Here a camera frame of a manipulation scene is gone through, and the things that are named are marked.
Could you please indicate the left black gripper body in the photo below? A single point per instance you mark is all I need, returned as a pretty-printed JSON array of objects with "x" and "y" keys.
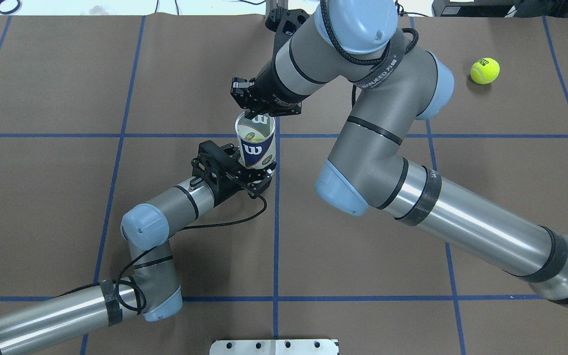
[{"x": 226, "y": 188}]

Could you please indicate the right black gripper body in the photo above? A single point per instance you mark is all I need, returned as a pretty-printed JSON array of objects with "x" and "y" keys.
[{"x": 268, "y": 88}]

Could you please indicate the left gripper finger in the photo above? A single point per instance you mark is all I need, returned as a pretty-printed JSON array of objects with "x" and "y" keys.
[
  {"x": 256, "y": 181},
  {"x": 231, "y": 153}
]

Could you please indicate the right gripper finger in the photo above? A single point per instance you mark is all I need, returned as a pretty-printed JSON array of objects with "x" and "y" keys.
[
  {"x": 242, "y": 92},
  {"x": 251, "y": 113}
]

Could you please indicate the yellow tennis ball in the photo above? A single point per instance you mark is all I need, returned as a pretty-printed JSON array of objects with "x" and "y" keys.
[
  {"x": 250, "y": 134},
  {"x": 485, "y": 71}
]

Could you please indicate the clear tennis ball can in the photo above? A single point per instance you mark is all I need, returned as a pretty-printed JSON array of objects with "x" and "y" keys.
[{"x": 262, "y": 154}]

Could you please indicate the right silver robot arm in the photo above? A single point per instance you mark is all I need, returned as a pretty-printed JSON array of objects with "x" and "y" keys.
[{"x": 400, "y": 83}]

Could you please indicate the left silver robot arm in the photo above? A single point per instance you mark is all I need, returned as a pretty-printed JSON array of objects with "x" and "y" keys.
[{"x": 61, "y": 202}]

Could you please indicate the black box with label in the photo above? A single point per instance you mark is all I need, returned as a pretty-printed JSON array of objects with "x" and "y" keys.
[{"x": 472, "y": 8}]

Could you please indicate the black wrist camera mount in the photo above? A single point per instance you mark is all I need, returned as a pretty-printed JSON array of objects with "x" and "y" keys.
[{"x": 284, "y": 23}]

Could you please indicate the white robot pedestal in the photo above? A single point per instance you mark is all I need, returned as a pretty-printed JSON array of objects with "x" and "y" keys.
[{"x": 276, "y": 347}]

